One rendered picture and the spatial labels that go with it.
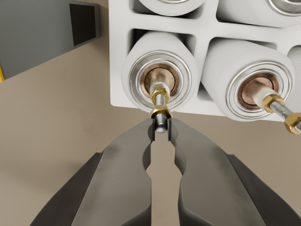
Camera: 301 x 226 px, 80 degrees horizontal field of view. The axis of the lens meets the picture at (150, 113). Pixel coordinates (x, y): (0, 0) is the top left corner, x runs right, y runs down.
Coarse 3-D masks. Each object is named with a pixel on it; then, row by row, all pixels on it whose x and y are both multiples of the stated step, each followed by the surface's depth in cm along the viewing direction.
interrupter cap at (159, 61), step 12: (144, 60) 20; (156, 60) 20; (168, 60) 20; (180, 60) 20; (132, 72) 21; (144, 72) 21; (156, 72) 21; (168, 72) 21; (180, 72) 21; (132, 84) 22; (144, 84) 22; (180, 84) 21; (132, 96) 22; (144, 96) 22; (180, 96) 22
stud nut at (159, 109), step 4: (156, 108) 14; (160, 108) 14; (164, 108) 14; (168, 108) 15; (152, 112) 14; (156, 112) 14; (160, 112) 14; (164, 112) 14; (168, 112) 14; (152, 116) 14; (168, 116) 14; (172, 116) 15
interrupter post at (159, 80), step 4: (156, 76) 20; (160, 76) 20; (164, 76) 21; (152, 80) 20; (156, 80) 19; (160, 80) 19; (164, 80) 19; (168, 80) 21; (152, 84) 19; (156, 84) 19; (160, 84) 19; (164, 84) 19; (168, 84) 19; (152, 88) 19; (168, 88) 19; (168, 92) 19
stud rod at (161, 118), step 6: (156, 96) 17; (162, 96) 17; (156, 102) 16; (162, 102) 16; (162, 114) 14; (156, 120) 14; (162, 120) 13; (156, 126) 13; (162, 126) 13; (162, 132) 13
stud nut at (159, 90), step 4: (156, 88) 18; (160, 88) 18; (164, 88) 18; (152, 92) 18; (156, 92) 17; (160, 92) 17; (164, 92) 17; (152, 96) 18; (168, 96) 18; (152, 100) 18; (168, 100) 18
